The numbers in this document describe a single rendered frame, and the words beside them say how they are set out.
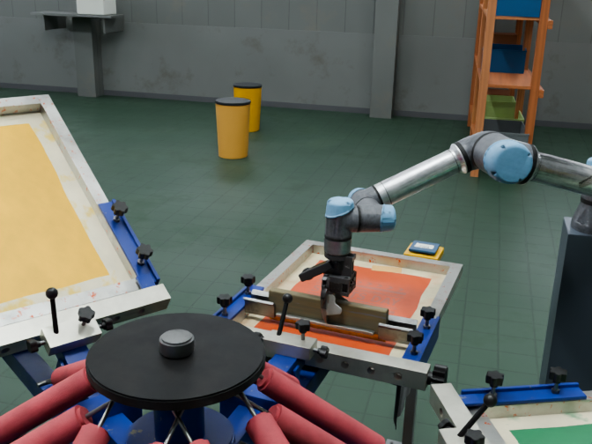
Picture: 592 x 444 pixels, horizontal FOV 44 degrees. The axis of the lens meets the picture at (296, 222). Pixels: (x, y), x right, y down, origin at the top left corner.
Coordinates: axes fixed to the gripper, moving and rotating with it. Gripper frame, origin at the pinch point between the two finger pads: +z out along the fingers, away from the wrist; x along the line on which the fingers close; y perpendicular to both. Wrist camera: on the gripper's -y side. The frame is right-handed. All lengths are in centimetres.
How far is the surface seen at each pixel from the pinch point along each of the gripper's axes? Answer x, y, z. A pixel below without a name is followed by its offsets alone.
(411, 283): 44.8, 15.3, 4.9
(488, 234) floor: 380, 8, 98
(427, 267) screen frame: 57, 18, 3
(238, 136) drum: 506, -269, 76
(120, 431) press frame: -72, -21, -1
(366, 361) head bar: -26.3, 19.3, -3.1
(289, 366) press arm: -36.7, 3.0, -3.1
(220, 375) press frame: -89, 11, -31
